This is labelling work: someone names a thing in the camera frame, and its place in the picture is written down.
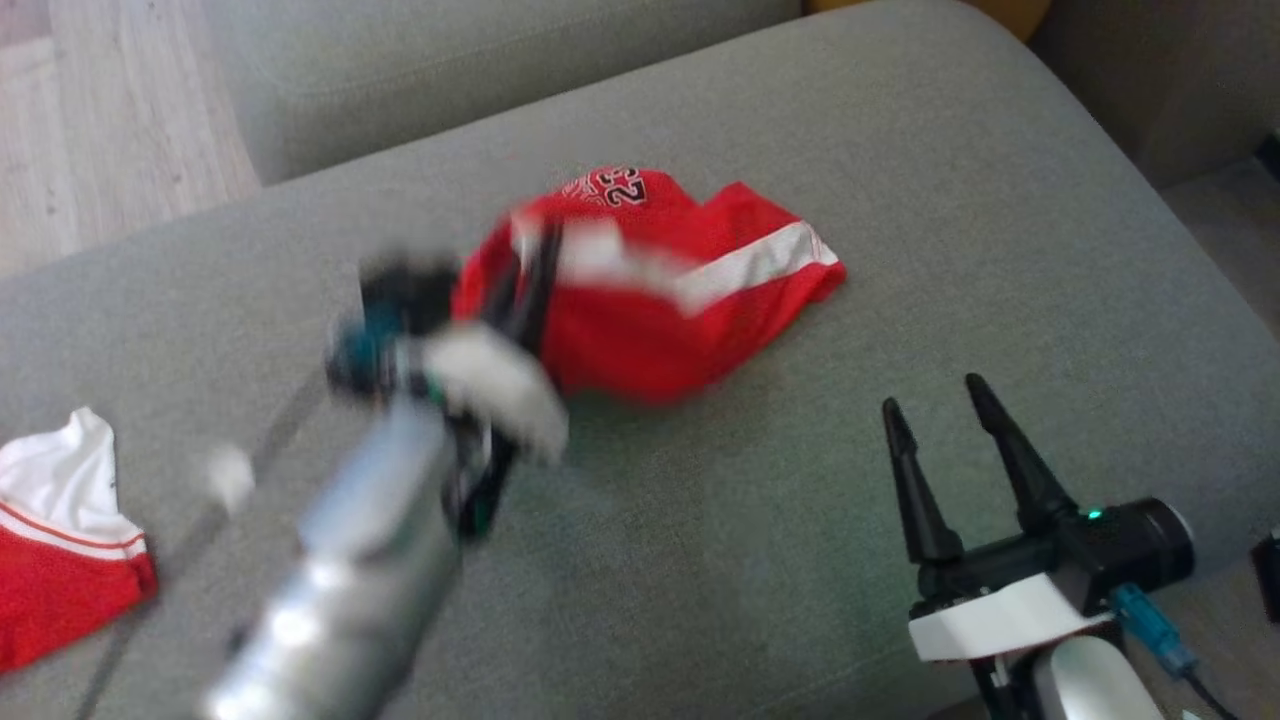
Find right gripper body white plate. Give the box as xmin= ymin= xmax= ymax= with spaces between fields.
xmin=906 ymin=528 xmax=1113 ymax=663

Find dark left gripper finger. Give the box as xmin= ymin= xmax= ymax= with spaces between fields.
xmin=488 ymin=262 xmax=528 ymax=339
xmin=525 ymin=220 xmax=565 ymax=353

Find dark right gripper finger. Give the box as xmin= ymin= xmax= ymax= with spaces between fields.
xmin=964 ymin=372 xmax=1079 ymax=536
xmin=881 ymin=397 xmax=964 ymax=567

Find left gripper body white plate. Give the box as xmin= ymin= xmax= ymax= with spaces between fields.
xmin=418 ymin=322 xmax=573 ymax=541

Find red shorts with number 23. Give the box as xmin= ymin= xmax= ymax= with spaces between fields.
xmin=450 ymin=165 xmax=849 ymax=406

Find red white striped jersey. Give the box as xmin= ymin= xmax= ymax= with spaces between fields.
xmin=0 ymin=405 xmax=159 ymax=673

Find large grey sofa seat cushion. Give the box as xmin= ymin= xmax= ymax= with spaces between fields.
xmin=0 ymin=0 xmax=1280 ymax=720

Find small grey sofa cushion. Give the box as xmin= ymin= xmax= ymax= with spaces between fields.
xmin=200 ymin=0 xmax=803 ymax=187

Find small black object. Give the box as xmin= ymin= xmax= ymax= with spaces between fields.
xmin=1250 ymin=530 xmax=1280 ymax=623

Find black cable with teal plug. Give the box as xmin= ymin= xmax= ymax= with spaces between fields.
xmin=1110 ymin=584 xmax=1241 ymax=720
xmin=70 ymin=375 xmax=336 ymax=720

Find white tape on cable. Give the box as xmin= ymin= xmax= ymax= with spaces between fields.
xmin=203 ymin=444 xmax=257 ymax=513

